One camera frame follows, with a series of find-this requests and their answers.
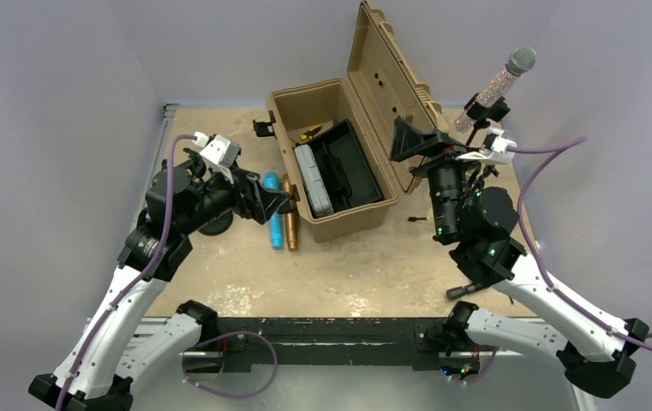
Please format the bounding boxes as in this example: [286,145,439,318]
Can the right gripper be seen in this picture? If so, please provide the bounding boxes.
[391,117,487,240]

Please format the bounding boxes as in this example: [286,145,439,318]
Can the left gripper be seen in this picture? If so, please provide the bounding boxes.
[176,164,287,235]

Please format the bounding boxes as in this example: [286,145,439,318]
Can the blue microphone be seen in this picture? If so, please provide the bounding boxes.
[263,170,284,250]

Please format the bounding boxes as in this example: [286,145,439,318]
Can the black shock-mount desk stand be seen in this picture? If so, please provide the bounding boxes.
[198,211,234,236]

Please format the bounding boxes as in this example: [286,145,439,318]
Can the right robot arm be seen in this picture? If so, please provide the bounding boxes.
[390,117,649,398]

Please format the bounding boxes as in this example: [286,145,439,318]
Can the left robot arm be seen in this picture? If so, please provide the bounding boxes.
[28,160,288,410]

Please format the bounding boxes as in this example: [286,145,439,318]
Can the gold microphone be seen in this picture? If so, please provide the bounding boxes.
[282,174,299,252]

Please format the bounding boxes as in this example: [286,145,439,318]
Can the black clip mic stand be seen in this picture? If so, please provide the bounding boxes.
[464,93,511,146]

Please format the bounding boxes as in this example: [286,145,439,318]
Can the glitter silver microphone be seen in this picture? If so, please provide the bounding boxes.
[453,46,537,133]

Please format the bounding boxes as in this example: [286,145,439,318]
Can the grey small parts case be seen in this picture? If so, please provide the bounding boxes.
[294,145,334,217]

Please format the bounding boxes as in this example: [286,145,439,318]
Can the black toolbox tray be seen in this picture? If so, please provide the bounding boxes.
[307,119,384,213]

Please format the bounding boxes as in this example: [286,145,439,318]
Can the tan plastic toolbox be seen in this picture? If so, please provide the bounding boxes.
[253,1,449,243]

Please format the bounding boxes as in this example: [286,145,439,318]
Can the yellow black tool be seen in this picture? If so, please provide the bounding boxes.
[299,124,322,142]

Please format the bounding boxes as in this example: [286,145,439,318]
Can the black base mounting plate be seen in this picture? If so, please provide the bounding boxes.
[163,317,499,376]

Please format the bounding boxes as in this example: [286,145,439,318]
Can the black cylindrical adapter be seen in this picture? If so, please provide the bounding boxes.
[445,283,486,301]

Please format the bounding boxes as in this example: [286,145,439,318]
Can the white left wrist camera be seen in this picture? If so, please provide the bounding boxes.
[194,131,241,185]

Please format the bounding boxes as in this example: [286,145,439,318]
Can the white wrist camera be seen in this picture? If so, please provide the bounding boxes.
[194,131,241,185]
[456,126,517,165]

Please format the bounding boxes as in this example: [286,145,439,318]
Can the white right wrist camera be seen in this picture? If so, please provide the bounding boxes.
[456,126,517,165]

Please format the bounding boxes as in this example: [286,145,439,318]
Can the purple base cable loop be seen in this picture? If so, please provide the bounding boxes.
[182,331,279,399]

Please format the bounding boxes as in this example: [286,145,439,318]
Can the aluminium frame rails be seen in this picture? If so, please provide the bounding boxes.
[135,108,593,397]

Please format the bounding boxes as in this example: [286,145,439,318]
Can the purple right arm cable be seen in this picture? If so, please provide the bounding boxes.
[505,135,652,361]

